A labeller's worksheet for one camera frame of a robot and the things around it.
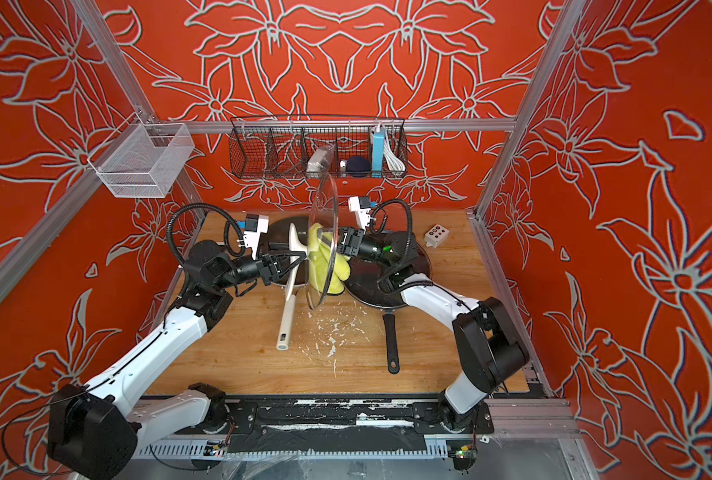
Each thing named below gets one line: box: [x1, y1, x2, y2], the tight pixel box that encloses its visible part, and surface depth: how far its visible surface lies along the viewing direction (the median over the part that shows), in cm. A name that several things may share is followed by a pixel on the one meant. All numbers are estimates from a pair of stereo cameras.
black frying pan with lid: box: [345, 244, 432, 375], surface depth 74 cm
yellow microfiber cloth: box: [307, 223, 351, 295], surface depth 67 cm
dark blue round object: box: [346, 156, 371, 178], surface depth 97 cm
